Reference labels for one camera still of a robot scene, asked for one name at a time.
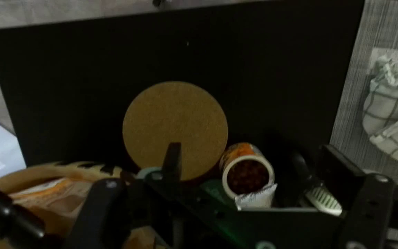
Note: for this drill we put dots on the black side table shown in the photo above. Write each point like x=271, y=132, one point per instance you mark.
x=70, y=70

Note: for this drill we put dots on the black tool with white tip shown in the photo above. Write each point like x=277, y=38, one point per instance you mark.
x=317, y=189

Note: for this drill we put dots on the round cork coaster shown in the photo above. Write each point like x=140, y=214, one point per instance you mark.
x=176, y=120

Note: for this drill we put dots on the zebra pattern wooden bowl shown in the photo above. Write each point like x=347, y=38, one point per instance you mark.
x=70, y=169

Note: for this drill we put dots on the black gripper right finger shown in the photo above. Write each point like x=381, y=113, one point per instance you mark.
x=369, y=212

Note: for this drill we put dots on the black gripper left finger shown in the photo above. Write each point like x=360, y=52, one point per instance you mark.
x=104, y=212

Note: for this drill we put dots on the grey woven placemat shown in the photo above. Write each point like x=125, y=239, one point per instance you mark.
x=383, y=23

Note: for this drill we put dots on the brown patterned mug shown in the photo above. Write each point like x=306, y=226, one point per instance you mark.
x=248, y=175

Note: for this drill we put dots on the white checkered dish cloth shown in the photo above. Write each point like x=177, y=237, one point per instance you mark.
x=393, y=106

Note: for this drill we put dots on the round dark green object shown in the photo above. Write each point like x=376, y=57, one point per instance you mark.
x=217, y=192

